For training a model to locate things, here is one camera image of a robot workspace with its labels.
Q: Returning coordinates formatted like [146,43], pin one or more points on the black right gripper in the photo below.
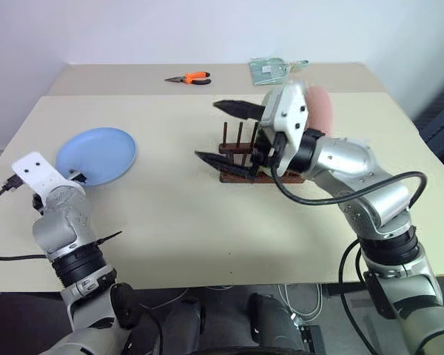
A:
[266,151]

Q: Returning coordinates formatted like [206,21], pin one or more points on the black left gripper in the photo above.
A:
[78,176]

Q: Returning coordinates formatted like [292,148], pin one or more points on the blue plate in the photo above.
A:
[100,153]

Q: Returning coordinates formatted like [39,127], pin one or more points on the pink plate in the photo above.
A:
[321,111]

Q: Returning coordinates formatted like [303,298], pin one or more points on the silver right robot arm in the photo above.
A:
[370,177]

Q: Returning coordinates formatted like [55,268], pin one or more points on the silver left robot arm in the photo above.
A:
[61,218]

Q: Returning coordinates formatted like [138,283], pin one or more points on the brown wooden dish rack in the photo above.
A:
[240,148]

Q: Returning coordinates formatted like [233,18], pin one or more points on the green clear plastic bag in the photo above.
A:
[268,71]

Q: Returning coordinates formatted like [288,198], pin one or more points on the dark rounded grey shape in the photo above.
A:
[183,325]
[274,321]

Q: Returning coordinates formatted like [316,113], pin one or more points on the dark blue black chair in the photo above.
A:
[442,122]

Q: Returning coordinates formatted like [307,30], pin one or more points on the small black floor box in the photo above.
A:
[312,338]

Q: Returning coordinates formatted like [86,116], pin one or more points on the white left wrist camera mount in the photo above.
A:
[37,172]

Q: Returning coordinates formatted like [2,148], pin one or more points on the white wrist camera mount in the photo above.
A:
[37,172]
[290,114]

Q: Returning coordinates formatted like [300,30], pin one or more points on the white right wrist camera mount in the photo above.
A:
[290,114]

